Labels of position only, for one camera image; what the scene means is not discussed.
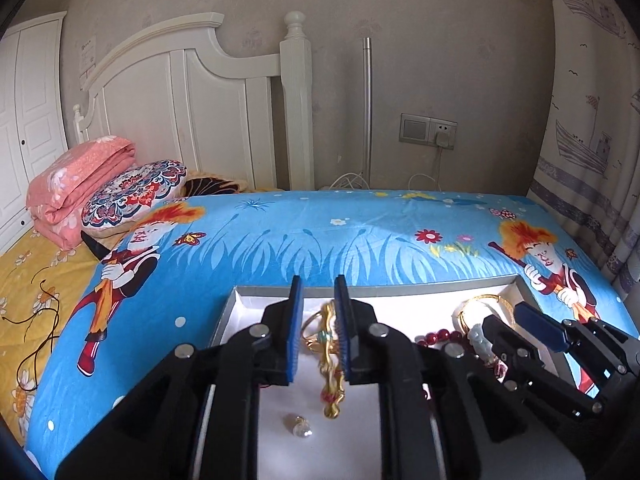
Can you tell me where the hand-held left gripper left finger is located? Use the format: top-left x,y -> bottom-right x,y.
55,276 -> 306,480

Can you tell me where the pink folded quilt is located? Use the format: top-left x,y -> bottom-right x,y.
26,135 -> 138,248

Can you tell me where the grey wall switch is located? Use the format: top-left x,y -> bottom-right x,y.
399,112 -> 431,145

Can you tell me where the blue cartoon printed cloth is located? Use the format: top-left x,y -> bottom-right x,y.
27,190 -> 640,480

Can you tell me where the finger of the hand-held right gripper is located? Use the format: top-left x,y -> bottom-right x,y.
514,302 -> 640,403
482,315 -> 607,422

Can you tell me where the white bed headboard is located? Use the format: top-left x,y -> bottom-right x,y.
72,10 -> 316,193

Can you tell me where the grey shallow cardboard box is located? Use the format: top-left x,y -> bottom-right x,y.
207,275 -> 590,480

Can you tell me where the black strap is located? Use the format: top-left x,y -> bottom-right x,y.
80,230 -> 113,263

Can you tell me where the ship printed curtain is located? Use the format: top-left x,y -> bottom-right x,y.
527,0 -> 640,292

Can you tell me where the round patterned pillow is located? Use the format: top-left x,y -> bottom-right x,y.
81,160 -> 188,231

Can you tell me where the white wardrobe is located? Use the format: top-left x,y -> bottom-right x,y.
0,10 -> 68,256

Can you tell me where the yellow floral bed sheet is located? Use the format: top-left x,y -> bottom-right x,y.
0,232 -> 101,441

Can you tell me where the gold bamboo-shaped bangle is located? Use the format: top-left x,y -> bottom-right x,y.
300,300 -> 351,418

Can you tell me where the dark red bead bracelet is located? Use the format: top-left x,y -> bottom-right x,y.
414,329 -> 508,380

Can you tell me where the thin gold bangle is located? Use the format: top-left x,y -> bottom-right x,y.
457,294 -> 516,328

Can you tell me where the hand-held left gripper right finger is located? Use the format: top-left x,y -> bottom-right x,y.
334,275 -> 528,480

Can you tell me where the dark brown cushion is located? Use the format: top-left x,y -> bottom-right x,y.
182,172 -> 247,196

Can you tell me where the pearl earring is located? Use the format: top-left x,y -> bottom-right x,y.
284,412 -> 314,438

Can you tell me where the black cord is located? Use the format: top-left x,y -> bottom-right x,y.
0,282 -> 63,392

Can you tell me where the pale jade pendant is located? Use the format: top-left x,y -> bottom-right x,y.
467,325 -> 494,362

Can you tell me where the metal pole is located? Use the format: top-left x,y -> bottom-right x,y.
361,36 -> 374,188

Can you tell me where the white plug cable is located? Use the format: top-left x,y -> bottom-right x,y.
407,148 -> 443,191

